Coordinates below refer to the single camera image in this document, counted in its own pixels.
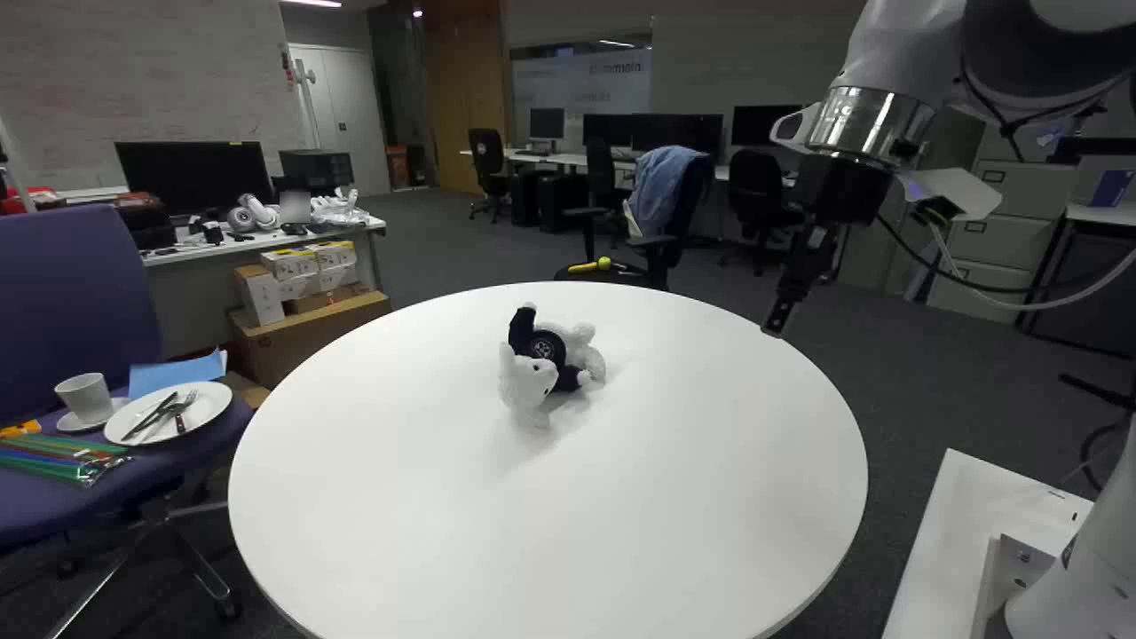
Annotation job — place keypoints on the black office chair yellow item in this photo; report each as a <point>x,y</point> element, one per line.
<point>661,255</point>

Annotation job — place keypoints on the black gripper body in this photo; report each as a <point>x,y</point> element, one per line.
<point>839,188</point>

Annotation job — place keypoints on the round white table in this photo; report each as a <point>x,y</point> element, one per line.
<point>709,490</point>

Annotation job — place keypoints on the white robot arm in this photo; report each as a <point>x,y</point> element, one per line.
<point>1003,63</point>

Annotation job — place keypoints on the blue paper sheet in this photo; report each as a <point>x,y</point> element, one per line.
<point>170,373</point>

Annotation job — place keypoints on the black computer monitor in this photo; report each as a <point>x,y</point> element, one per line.
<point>194,175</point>

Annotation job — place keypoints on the white cup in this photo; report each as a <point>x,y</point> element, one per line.
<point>87,395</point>

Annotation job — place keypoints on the black and white stuffed toy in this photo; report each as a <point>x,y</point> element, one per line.
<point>544,363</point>

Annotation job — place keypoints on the white plate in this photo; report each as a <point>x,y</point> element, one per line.
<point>170,414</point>

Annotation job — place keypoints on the white saucer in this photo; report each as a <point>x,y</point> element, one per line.
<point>83,420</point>

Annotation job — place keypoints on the grey filing cabinet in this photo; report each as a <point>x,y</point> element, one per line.
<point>1003,258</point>

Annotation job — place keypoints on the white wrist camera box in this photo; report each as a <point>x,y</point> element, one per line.
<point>948,193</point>

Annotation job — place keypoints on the cardboard box under desk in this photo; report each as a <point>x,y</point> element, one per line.
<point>273,354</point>

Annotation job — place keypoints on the blue jacket on chair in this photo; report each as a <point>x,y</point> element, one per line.
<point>660,185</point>

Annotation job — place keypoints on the green pencils bundle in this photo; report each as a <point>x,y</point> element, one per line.
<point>66,461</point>

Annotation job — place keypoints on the purple office chair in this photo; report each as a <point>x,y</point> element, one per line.
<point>75,301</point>

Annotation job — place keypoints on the white robot base platform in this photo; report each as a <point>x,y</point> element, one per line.
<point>985,535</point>

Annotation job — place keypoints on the grey desk with clutter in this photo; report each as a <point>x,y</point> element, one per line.
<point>194,284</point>

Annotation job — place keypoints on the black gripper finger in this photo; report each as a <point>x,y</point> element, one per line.
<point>796,277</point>

